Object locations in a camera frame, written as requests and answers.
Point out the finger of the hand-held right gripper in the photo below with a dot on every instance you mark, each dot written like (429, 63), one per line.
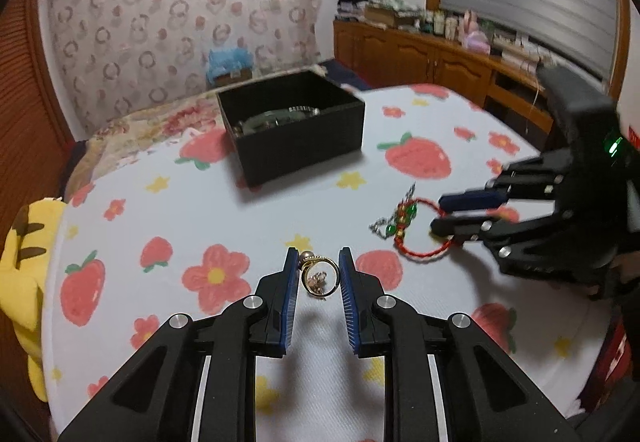
(455, 227)
(470, 201)

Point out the white power strip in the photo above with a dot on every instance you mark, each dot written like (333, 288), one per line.
(525, 51)

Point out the pink rabbit figurine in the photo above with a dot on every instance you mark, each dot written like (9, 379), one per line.
(475, 36)

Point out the black square box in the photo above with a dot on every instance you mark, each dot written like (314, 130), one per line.
(305, 141)

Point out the pile of folded clothes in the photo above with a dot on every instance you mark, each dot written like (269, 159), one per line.
(355, 4)

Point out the long wooden cabinet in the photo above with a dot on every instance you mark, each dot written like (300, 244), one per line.
(420, 56)

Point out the dark blue bed sheet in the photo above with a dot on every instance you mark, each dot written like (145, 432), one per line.
(345, 71)

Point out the yellow plush toy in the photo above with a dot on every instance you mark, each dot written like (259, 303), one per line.
(20, 272)

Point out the wooden louvered wardrobe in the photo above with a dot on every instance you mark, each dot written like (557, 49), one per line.
(30, 96)

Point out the strawberry flower print blanket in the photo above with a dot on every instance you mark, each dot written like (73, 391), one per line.
(200, 202)

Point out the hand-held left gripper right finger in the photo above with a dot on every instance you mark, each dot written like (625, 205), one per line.
(350, 302)

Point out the flat cardboard box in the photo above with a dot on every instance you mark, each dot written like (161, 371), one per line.
(390, 15)

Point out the small cardboard box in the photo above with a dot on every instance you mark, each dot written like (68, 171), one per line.
(232, 77)

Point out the row of small bottles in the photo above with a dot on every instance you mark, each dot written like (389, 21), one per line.
(440, 24)

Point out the floral bedspread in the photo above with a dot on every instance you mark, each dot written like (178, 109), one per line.
(165, 121)

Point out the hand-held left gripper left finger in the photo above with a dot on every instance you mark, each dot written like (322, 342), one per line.
(287, 302)

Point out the blue plastic bag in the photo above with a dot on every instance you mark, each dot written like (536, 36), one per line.
(230, 59)

